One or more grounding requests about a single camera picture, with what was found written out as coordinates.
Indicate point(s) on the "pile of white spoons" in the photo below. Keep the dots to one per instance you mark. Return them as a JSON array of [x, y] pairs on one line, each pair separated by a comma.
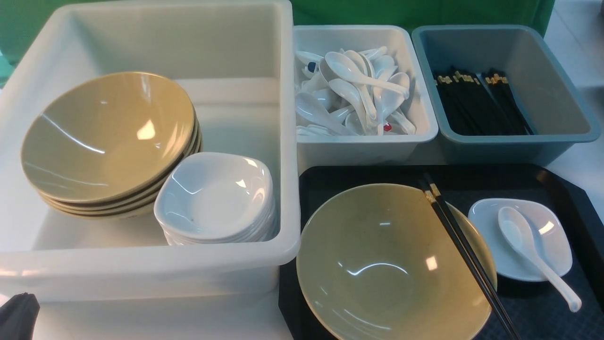
[[326, 105]]

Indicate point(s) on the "white dish stack lower dishes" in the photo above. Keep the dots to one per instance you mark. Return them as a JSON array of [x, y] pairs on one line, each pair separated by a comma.
[[260, 231]]

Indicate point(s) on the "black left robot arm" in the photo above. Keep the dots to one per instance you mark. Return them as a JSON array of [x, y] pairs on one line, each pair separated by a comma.
[[18, 317]]

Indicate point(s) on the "top tan bowl in stack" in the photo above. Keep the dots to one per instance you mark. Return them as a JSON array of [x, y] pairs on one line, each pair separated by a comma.
[[109, 137]]

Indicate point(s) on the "top white dish in stack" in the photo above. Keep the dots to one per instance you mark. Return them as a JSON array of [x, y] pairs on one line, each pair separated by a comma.
[[214, 195]]

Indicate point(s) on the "pile of black chopsticks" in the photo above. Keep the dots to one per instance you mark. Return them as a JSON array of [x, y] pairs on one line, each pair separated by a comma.
[[480, 104]]

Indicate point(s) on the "small white spoon bin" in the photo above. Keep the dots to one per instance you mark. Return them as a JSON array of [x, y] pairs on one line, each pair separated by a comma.
[[318, 151]]

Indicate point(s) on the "black plastic tray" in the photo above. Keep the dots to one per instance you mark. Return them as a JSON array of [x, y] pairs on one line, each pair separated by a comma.
[[538, 312]]

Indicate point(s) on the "tan bowl stack lower bowls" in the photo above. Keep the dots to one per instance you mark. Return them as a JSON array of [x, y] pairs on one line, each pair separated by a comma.
[[132, 205]]

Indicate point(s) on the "small white square dish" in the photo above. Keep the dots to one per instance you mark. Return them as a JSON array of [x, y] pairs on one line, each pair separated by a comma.
[[550, 239]]

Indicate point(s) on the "white ceramic soup spoon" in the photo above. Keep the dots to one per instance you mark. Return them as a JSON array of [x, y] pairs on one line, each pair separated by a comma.
[[517, 231]]

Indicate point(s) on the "tan noodle bowl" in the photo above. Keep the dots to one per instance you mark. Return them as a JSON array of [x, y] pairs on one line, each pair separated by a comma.
[[375, 263]]

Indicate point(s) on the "large white plastic tub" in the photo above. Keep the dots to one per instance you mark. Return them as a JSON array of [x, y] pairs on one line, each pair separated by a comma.
[[235, 60]]

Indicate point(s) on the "blue-grey chopstick bin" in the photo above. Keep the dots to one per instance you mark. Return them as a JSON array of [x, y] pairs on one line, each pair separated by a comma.
[[544, 92]]

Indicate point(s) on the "black chopstick with gold band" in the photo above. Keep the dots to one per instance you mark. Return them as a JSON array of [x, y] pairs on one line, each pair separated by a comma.
[[465, 257]]

